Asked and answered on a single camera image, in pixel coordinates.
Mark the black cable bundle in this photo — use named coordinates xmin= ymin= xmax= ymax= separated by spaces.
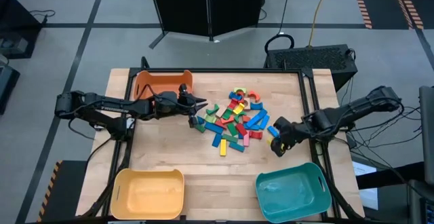
xmin=338 ymin=105 xmax=425 ymax=157

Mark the black hazard-striped floor mat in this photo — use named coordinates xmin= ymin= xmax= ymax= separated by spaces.
xmin=350 ymin=0 xmax=434 ymax=31
xmin=36 ymin=159 xmax=90 ymax=223

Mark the long teal block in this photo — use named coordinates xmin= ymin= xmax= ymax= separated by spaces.
xmin=228 ymin=141 xmax=245 ymax=153

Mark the teal plastic bin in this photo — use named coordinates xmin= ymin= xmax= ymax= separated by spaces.
xmin=254 ymin=162 xmax=332 ymax=224

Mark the black folding partition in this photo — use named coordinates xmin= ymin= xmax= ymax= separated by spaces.
xmin=146 ymin=0 xmax=269 ymax=50

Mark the black aluminium table frame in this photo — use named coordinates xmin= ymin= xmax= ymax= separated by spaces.
xmin=86 ymin=56 xmax=366 ymax=223

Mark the black equipment table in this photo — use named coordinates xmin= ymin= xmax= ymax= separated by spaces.
xmin=0 ymin=0 xmax=44 ymax=60

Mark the thin black floor cable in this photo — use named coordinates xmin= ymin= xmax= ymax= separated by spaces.
xmin=29 ymin=9 xmax=57 ymax=24

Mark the black metal beam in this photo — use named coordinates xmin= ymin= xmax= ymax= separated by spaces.
xmin=355 ymin=162 xmax=427 ymax=190

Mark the black looped cable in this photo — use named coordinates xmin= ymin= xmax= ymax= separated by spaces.
xmin=264 ymin=0 xmax=295 ymax=54

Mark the orange plastic bin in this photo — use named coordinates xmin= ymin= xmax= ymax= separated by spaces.
xmin=133 ymin=69 xmax=195 ymax=107

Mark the yellow cable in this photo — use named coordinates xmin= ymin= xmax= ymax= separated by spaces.
xmin=307 ymin=0 xmax=332 ymax=48

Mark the dark monitor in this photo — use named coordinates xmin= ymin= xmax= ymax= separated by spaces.
xmin=418 ymin=85 xmax=434 ymax=187

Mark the black equipment box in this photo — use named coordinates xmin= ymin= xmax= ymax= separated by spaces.
xmin=0 ymin=64 xmax=21 ymax=115

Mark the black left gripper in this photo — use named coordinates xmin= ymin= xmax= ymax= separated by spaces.
xmin=154 ymin=83 xmax=199 ymax=128

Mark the white paper sheet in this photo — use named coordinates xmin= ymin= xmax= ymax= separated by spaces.
xmin=351 ymin=161 xmax=379 ymax=211

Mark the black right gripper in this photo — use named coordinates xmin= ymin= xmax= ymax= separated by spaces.
xmin=271 ymin=116 xmax=315 ymax=158

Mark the black perforated computer case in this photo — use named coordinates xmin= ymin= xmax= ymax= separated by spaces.
xmin=263 ymin=43 xmax=359 ymax=92

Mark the black equipment case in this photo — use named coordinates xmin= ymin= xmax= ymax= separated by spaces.
xmin=406 ymin=179 xmax=434 ymax=224

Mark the yellow plastic bin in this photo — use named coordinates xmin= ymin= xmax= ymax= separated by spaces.
xmin=110 ymin=168 xmax=186 ymax=221

